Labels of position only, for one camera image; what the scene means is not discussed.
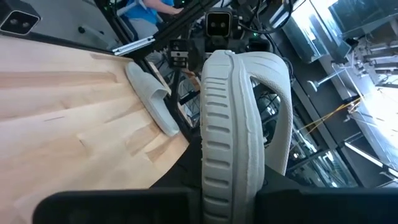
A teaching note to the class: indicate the silver aluminium bracket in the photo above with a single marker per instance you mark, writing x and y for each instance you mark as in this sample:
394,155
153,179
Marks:
133,46

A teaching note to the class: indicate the person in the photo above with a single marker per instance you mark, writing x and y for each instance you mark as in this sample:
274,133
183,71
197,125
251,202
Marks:
146,12

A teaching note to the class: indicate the table-level camera box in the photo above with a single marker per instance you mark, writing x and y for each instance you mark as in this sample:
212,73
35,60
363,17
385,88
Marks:
18,20

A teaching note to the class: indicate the light grey rubber slide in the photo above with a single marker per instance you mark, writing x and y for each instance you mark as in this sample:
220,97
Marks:
155,99
230,124

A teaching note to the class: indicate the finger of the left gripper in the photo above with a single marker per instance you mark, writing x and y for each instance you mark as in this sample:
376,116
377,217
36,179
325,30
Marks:
326,208
124,208

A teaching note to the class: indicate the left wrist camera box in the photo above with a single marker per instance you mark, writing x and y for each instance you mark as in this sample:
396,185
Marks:
218,23

